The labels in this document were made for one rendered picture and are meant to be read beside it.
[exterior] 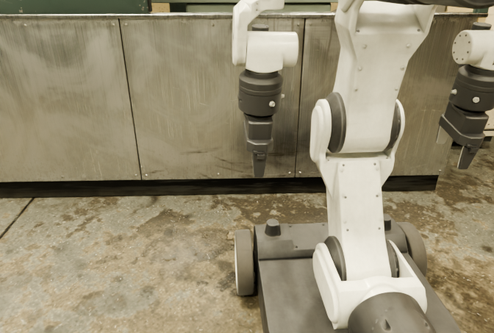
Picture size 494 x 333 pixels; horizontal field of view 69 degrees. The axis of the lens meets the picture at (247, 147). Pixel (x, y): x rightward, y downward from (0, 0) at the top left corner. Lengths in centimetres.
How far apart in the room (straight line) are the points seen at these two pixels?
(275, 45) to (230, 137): 91
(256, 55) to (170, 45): 81
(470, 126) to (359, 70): 28
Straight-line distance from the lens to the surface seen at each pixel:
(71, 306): 133
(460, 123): 91
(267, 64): 69
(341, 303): 82
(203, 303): 123
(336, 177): 89
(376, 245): 91
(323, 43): 148
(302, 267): 109
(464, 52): 84
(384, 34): 75
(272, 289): 103
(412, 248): 124
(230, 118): 151
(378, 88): 80
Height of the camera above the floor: 91
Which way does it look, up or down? 25 degrees down
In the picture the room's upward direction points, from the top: straight up
